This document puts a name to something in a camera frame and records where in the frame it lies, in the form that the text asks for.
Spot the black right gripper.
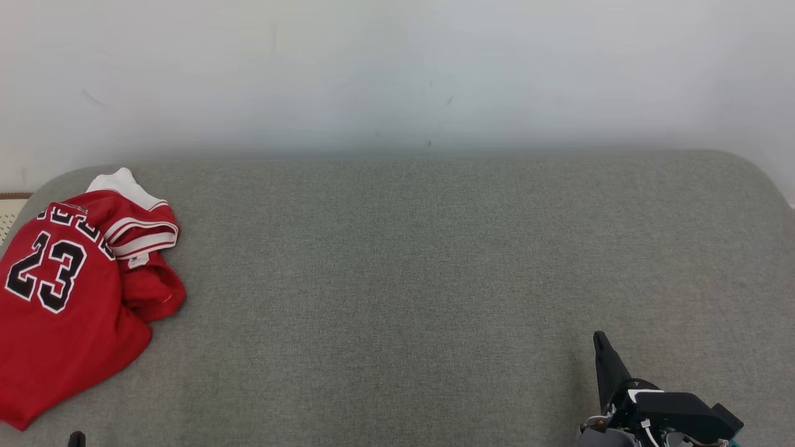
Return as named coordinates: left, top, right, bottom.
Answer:
left=593, top=331, right=724, bottom=441

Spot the red number 23 jersey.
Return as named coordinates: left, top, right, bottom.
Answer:
left=0, top=168, right=181, bottom=431

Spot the cream perforated laundry basket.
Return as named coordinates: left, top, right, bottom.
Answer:
left=0, top=192, right=32, bottom=246

